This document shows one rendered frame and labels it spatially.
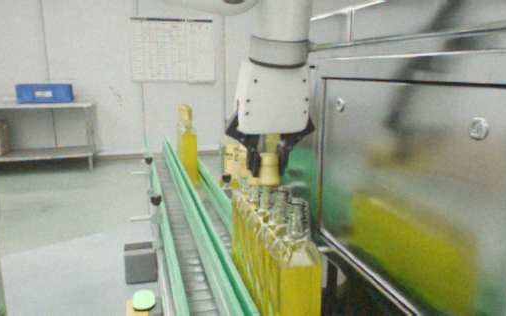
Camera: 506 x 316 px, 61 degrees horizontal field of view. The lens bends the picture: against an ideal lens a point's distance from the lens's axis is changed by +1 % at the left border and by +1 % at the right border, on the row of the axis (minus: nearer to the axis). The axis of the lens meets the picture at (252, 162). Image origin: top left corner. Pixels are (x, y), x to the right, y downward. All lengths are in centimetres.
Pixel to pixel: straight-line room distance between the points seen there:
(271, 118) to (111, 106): 586
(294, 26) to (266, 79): 7
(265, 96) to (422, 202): 23
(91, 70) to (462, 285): 610
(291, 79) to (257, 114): 6
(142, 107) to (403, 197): 595
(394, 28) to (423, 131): 14
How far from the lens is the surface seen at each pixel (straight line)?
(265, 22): 54
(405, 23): 56
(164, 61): 638
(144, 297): 93
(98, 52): 639
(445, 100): 49
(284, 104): 58
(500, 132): 44
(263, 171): 62
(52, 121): 651
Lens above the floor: 130
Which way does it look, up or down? 12 degrees down
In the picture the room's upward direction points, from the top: straight up
